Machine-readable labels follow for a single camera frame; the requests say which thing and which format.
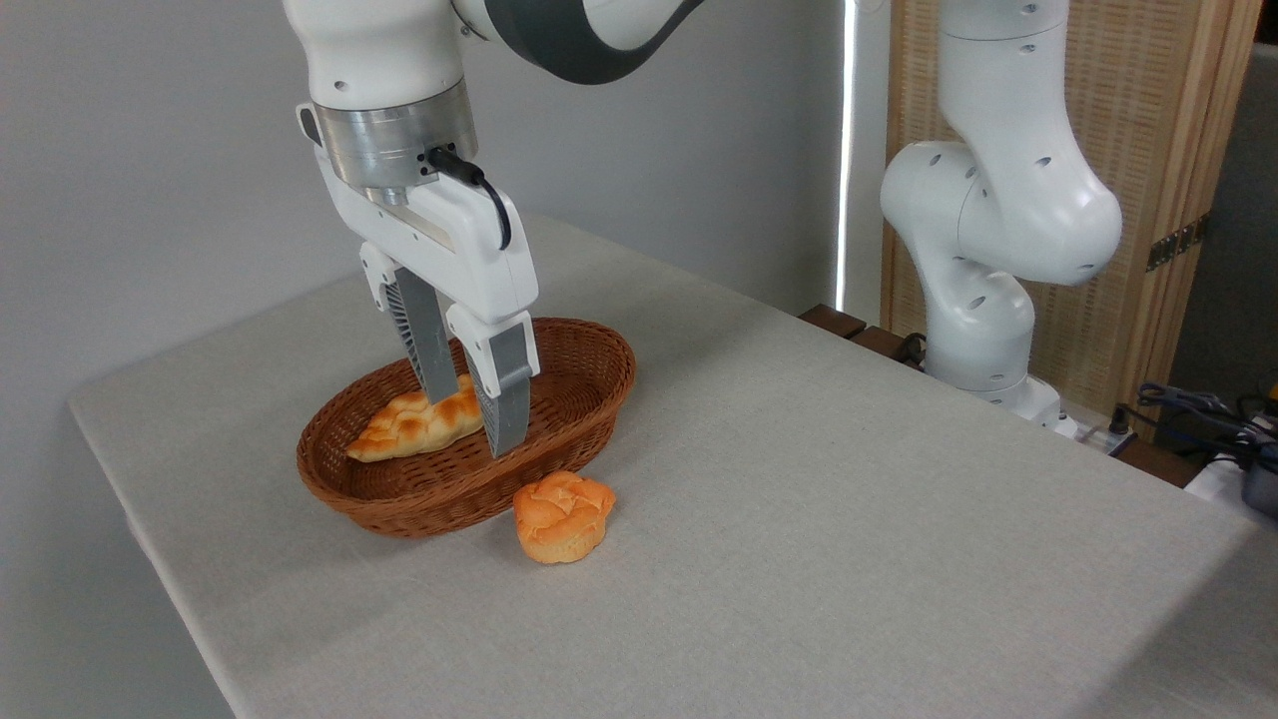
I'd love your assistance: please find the round orange bread bun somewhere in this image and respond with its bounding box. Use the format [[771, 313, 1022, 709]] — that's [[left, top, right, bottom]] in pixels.
[[512, 470, 618, 566]]

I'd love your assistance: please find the brown wicker oval basket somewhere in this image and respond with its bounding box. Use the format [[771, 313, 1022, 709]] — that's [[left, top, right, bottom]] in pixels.
[[297, 317, 638, 540]]

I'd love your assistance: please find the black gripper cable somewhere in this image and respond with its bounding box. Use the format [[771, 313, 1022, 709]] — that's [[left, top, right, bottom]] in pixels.
[[428, 146, 514, 252]]

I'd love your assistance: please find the dark metal screen hinge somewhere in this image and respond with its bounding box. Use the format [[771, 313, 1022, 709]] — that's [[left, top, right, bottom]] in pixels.
[[1145, 214, 1212, 274]]

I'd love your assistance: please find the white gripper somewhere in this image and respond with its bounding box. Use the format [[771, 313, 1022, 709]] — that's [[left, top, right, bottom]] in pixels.
[[315, 146, 542, 459]]

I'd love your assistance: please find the beige linen tablecloth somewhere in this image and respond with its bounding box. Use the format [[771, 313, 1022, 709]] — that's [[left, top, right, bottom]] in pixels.
[[67, 212, 1278, 719]]

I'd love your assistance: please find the long braided bread loaf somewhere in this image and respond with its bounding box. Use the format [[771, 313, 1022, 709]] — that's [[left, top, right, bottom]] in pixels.
[[345, 374, 488, 463]]

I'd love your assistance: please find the blue black cable bundle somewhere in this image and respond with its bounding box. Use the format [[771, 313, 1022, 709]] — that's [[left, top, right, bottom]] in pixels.
[[1136, 381, 1278, 472]]

